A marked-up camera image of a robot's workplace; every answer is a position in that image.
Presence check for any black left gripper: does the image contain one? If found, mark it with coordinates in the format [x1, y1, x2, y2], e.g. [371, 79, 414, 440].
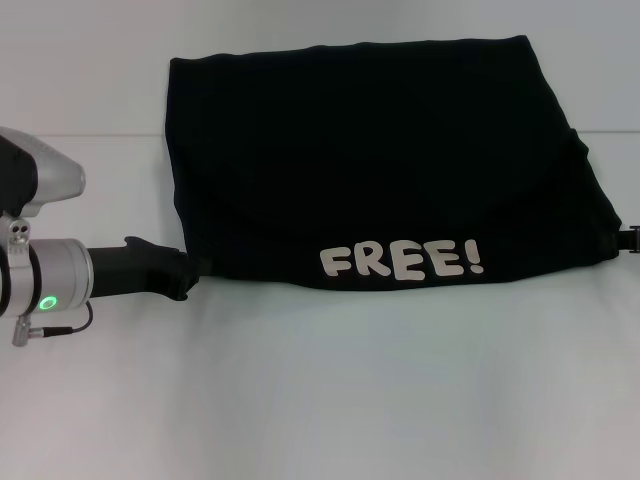
[86, 235, 212, 302]

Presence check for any black shirt with FREE print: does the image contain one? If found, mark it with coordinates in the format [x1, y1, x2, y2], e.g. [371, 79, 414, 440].
[167, 34, 624, 297]

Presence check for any thin black cable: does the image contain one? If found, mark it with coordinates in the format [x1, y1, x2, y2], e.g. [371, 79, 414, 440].
[41, 301, 95, 336]

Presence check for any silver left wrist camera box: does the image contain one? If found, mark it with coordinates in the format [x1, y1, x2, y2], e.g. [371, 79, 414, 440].
[0, 126, 87, 219]

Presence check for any silver cable plug left arm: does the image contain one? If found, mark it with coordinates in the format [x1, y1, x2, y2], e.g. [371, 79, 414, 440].
[11, 314, 45, 347]

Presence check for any silver camera mount bracket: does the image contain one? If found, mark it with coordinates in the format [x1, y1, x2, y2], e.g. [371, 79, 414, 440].
[0, 214, 33, 262]

